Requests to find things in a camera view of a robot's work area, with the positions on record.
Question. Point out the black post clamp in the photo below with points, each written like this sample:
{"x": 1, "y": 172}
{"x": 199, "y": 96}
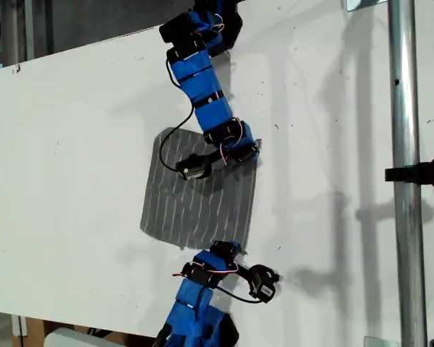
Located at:
{"x": 419, "y": 172}

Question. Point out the brown wooden board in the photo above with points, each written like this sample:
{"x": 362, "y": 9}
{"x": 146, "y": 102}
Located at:
{"x": 30, "y": 332}

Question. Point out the black camera stalk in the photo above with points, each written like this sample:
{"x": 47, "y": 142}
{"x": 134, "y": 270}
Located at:
{"x": 243, "y": 272}
{"x": 215, "y": 156}

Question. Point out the white plastic bin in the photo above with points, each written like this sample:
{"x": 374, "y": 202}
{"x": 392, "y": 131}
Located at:
{"x": 68, "y": 339}

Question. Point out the grey striped towel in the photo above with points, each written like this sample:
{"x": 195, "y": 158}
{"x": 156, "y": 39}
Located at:
{"x": 188, "y": 209}

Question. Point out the steel post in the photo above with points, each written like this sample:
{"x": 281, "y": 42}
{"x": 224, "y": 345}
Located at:
{"x": 407, "y": 108}

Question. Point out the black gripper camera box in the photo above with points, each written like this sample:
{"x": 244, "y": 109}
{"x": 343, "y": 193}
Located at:
{"x": 193, "y": 168}
{"x": 263, "y": 285}

